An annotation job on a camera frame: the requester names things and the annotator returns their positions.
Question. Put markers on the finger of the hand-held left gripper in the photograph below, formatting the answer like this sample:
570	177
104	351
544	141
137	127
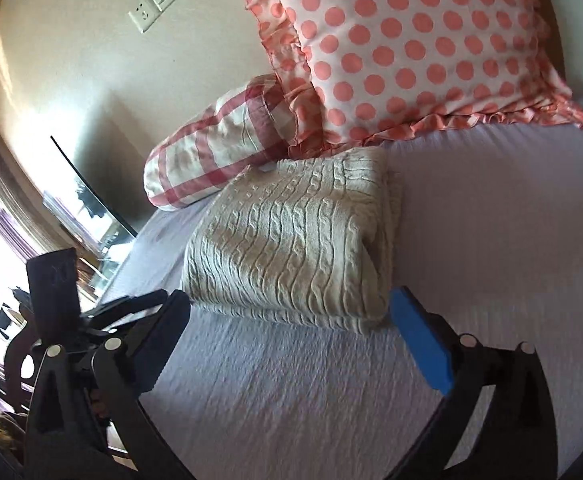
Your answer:
121	307

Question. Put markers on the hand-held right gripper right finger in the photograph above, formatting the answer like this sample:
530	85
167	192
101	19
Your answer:
421	340

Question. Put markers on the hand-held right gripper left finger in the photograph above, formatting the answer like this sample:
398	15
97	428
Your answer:
165	327

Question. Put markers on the purple curtain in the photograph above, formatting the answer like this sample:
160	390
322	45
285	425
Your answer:
7	210

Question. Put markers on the black flat screen television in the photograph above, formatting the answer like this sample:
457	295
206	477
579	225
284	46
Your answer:
96	195

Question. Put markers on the bed with lilac sheet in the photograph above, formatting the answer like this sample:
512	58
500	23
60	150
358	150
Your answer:
481	220

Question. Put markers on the folded cream knitted blanket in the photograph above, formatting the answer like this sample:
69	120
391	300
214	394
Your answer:
291	240

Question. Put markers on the red checked pillow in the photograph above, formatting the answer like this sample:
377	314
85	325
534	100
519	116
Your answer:
206	155

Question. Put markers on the pink polka dot pillow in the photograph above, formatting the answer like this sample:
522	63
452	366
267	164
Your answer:
396	50

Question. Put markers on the white wall socket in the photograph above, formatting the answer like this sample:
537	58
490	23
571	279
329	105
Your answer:
143	18

